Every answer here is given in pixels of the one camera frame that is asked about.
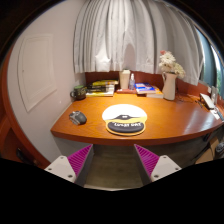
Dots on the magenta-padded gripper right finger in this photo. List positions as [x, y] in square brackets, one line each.
[165, 166]

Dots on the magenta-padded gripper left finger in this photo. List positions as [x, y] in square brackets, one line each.
[61, 166]

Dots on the dark grey computer mouse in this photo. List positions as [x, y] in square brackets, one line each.
[78, 117]

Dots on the white yellow black mouse pad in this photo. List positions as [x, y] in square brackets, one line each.
[123, 113]

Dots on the orange-covered book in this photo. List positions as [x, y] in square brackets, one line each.
[156, 94]

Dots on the dark mug with green inside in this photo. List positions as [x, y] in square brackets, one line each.
[80, 93]

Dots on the white flat device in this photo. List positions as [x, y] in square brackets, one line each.
[207, 101]

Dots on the white jug vase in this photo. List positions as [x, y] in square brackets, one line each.
[169, 87]

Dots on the blue book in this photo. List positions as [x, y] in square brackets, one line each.
[145, 87]

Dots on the red book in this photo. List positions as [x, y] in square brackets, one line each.
[126, 91]

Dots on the dark book with yellow lettering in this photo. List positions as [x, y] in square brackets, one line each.
[100, 89]

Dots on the thin dark book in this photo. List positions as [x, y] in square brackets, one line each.
[100, 86]

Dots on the clear spray bottle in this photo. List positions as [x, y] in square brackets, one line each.
[132, 83]

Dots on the yellow and black book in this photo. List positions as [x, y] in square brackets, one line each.
[106, 82]

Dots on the white flower bunch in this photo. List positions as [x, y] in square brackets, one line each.
[168, 61]

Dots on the white curtain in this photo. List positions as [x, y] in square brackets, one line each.
[133, 33]

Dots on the white wall panel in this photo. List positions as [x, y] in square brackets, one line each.
[35, 71]

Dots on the window with dark frame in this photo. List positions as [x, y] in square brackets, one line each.
[208, 63]

